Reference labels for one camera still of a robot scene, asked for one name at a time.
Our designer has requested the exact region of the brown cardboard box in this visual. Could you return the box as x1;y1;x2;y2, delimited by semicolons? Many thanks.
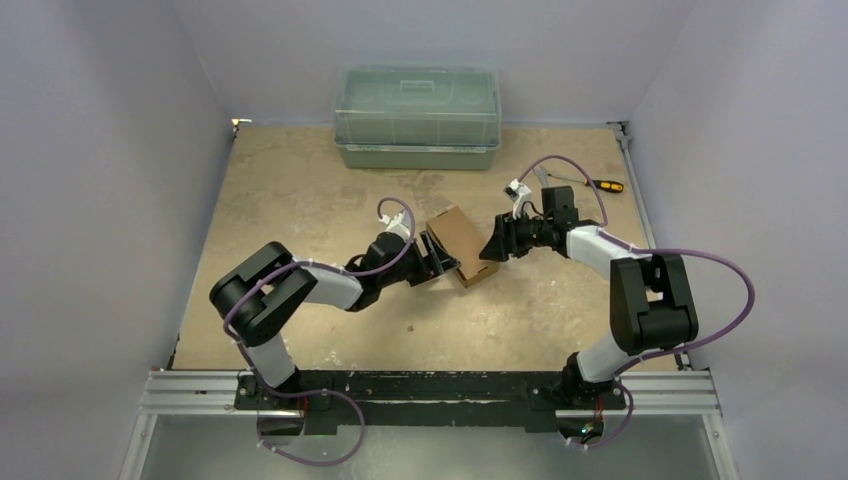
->
426;206;500;289

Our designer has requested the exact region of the silver open-end wrench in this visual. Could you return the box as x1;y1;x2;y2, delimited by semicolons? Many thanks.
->
533;164;550;188

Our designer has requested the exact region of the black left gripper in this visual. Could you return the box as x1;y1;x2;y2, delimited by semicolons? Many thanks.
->
378;230;459;288

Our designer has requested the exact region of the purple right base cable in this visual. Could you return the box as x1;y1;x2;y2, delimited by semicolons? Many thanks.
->
564;384;635;452

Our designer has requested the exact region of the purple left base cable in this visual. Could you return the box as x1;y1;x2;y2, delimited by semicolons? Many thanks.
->
255;387;368;468

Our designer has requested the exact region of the black yellow handled screwdriver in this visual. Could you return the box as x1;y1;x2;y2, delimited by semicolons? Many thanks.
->
547;172;625;194

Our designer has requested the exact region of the green clear-lid plastic toolbox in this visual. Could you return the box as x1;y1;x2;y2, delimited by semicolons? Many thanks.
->
333;64;502;171

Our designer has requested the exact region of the aluminium frame extrusion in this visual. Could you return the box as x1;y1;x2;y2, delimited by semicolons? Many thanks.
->
139;370;720;418

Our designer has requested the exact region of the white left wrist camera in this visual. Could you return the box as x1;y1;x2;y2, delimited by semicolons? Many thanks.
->
380;210;414;242

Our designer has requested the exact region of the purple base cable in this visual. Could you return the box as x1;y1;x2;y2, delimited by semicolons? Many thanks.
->
255;387;368;468
564;384;635;452

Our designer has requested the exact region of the grey corner cable conduit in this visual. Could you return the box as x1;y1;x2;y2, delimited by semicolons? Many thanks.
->
608;121;694;371

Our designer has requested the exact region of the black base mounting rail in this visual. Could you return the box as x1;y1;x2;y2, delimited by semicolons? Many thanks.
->
234;370;627;435

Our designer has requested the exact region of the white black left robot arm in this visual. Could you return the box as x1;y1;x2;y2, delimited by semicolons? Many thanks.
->
209;231;460;409

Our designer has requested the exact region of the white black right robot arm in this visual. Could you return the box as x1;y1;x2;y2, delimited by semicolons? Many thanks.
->
479;180;699;407

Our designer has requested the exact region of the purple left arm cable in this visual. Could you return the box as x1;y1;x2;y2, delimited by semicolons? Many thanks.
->
222;197;417;399

